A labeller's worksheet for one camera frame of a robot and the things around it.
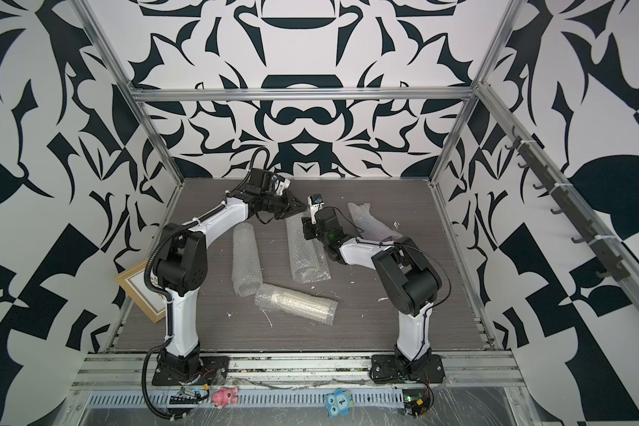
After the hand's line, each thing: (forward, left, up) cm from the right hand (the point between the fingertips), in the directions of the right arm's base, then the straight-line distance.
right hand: (307, 212), depth 95 cm
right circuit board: (-54, -29, -13) cm, 63 cm away
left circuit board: (-53, +34, -14) cm, 65 cm away
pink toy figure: (-53, +20, -8) cm, 57 cm away
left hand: (+1, 0, +4) cm, 4 cm away
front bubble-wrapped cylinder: (-31, 0, -6) cm, 31 cm away
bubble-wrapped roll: (-20, +19, -3) cm, 28 cm away
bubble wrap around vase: (-17, -1, -3) cm, 17 cm away
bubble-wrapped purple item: (-5, -23, -3) cm, 24 cm away
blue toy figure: (-54, -9, -10) cm, 55 cm away
